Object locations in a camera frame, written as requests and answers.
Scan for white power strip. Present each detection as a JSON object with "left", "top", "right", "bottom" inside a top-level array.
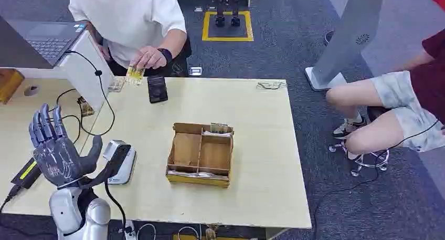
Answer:
[{"left": 123, "top": 220, "right": 137, "bottom": 240}]

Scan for grey kiosk pillar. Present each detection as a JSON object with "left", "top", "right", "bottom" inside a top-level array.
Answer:
[{"left": 305, "top": 0, "right": 387, "bottom": 92}]

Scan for white cable loop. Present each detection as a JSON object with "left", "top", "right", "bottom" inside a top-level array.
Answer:
[
  {"left": 177, "top": 226, "right": 200, "bottom": 240},
  {"left": 136, "top": 223, "right": 157, "bottom": 240}
]

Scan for black chair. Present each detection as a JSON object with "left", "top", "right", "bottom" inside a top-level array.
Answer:
[{"left": 172, "top": 36, "right": 193, "bottom": 77}]

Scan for white card row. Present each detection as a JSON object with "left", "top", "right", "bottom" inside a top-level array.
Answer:
[{"left": 167, "top": 170, "right": 223, "bottom": 179}]

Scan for black phone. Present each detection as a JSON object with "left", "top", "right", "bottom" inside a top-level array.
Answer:
[{"left": 147, "top": 75, "right": 169, "bottom": 104}]

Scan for black floor cable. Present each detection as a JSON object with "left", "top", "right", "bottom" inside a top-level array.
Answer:
[{"left": 311, "top": 120, "right": 440, "bottom": 240}]

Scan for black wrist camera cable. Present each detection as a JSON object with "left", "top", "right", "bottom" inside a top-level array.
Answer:
[{"left": 103, "top": 181, "right": 128, "bottom": 234}]

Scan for black wristband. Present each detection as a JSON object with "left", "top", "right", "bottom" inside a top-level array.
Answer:
[{"left": 157, "top": 48, "right": 174, "bottom": 64}]

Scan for pale printed card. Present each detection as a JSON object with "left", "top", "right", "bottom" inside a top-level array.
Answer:
[{"left": 108, "top": 76, "right": 126, "bottom": 93}]

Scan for silver grey card reader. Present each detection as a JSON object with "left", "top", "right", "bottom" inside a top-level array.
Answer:
[{"left": 107, "top": 146, "right": 137, "bottom": 185}]

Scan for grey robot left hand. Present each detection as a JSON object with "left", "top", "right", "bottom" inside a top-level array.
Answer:
[{"left": 28, "top": 103, "right": 103, "bottom": 190}]

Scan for black adapter mains cable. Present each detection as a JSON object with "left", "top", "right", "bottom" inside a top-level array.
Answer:
[{"left": 0, "top": 184, "right": 22, "bottom": 215}]

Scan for black power adapter, yellow label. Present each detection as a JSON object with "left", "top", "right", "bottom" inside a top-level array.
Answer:
[{"left": 11, "top": 158, "right": 43, "bottom": 190}]

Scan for dark printed card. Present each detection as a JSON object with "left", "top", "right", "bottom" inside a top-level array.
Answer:
[{"left": 77, "top": 96, "right": 95, "bottom": 117}]

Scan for black robot legs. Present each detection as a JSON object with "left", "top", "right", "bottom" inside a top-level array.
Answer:
[{"left": 211, "top": 0, "right": 242, "bottom": 27}]

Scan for seated person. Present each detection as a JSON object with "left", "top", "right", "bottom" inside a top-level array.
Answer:
[{"left": 325, "top": 29, "right": 445, "bottom": 161}]

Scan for yellow wooden box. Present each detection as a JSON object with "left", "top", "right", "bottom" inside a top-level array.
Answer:
[{"left": 0, "top": 68, "right": 25, "bottom": 105}]

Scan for wooden card box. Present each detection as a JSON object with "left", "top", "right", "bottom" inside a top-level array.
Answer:
[{"left": 165, "top": 122, "right": 235, "bottom": 189}]

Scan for white card pile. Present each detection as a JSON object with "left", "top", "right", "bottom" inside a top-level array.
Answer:
[{"left": 203, "top": 130, "right": 232, "bottom": 138}]

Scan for standing person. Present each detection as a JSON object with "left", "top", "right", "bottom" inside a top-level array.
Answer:
[{"left": 68, "top": 0, "right": 192, "bottom": 77}]

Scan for chrome stool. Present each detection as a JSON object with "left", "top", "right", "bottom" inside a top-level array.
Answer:
[{"left": 328, "top": 106, "right": 390, "bottom": 178}]

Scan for white laptop stand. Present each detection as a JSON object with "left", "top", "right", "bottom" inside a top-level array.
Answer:
[{"left": 15, "top": 29, "right": 115, "bottom": 111}]

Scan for black laptop charging cable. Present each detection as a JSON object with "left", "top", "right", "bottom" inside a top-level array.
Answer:
[{"left": 48, "top": 49, "right": 116, "bottom": 145}]

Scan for yellow card stack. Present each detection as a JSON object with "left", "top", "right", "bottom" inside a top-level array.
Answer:
[{"left": 210, "top": 122, "right": 229, "bottom": 134}]

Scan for standing person's left hand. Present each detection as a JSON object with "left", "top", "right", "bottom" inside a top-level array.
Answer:
[{"left": 130, "top": 46, "right": 167, "bottom": 70}]

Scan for glasses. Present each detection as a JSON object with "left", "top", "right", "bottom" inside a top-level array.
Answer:
[{"left": 256, "top": 81, "right": 288, "bottom": 90}]

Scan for grey laptop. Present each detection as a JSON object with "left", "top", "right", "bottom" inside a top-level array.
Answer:
[{"left": 0, "top": 15, "right": 88, "bottom": 70}]

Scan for standing person's right hand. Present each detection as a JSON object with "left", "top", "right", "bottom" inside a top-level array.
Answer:
[{"left": 98, "top": 43, "right": 111, "bottom": 62}]

